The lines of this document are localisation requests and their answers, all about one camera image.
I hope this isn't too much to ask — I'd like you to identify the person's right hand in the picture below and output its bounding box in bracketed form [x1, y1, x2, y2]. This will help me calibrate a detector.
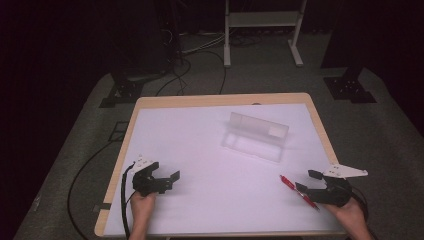
[324, 198, 368, 232]

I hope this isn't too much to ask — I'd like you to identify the red pen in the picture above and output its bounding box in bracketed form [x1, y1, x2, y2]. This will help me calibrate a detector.
[279, 174, 321, 212]

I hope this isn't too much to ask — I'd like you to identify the black floor cable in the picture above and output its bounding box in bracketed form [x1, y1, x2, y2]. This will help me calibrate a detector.
[154, 49, 228, 98]
[67, 139, 118, 240]

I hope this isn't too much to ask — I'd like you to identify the black tape floor marking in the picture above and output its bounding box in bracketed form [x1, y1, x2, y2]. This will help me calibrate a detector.
[110, 121, 130, 143]

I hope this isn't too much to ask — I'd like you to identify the white table mat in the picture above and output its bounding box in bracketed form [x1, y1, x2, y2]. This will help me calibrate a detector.
[103, 103, 346, 237]

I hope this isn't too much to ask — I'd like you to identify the white metal stand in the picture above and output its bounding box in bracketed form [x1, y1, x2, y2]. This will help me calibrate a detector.
[223, 0, 308, 68]

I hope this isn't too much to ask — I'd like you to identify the black stand base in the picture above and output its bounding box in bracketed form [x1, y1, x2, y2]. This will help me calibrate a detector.
[99, 69, 146, 109]
[323, 65, 378, 104]

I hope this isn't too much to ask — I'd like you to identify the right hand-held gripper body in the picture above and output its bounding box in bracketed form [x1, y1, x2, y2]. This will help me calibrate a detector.
[316, 163, 369, 208]

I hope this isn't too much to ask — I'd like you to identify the person's left hand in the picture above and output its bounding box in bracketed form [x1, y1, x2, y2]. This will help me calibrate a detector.
[129, 192, 158, 232]

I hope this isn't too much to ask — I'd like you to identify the clear plastic pencil case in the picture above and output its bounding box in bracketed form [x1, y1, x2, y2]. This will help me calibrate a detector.
[221, 111, 290, 164]

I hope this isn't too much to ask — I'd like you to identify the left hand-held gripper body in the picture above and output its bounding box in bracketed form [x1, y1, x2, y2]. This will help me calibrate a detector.
[129, 154, 168, 198]

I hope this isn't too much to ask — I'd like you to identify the white floor cables bundle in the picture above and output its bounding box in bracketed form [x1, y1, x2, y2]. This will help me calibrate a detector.
[179, 31, 228, 56]

